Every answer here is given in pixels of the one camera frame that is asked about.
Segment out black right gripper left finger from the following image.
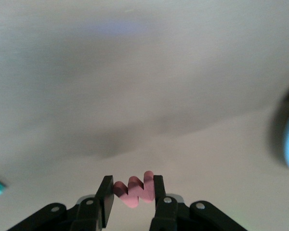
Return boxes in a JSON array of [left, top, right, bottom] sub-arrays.
[[6, 176, 115, 231]]

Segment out red foam letter w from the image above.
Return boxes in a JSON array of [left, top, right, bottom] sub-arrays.
[[113, 170, 155, 209]]

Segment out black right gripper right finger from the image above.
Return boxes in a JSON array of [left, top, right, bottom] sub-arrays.
[[149, 175, 246, 231]]

